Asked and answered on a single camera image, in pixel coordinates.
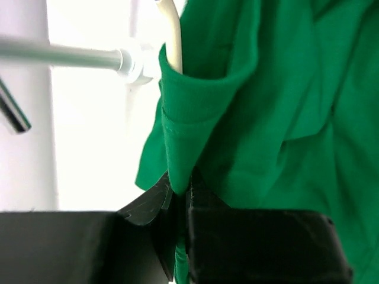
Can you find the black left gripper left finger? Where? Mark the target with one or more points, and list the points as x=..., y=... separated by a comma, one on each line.
x=133, y=245

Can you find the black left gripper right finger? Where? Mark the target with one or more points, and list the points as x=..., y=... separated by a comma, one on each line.
x=228, y=245

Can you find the green t-shirt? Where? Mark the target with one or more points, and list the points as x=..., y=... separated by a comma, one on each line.
x=277, y=106

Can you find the cream hanger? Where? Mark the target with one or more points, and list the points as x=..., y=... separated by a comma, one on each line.
x=172, y=30

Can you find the white rack base foot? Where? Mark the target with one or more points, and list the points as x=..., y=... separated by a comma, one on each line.
x=139, y=63

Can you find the silver clothes rack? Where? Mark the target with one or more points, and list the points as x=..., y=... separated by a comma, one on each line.
x=21, y=50

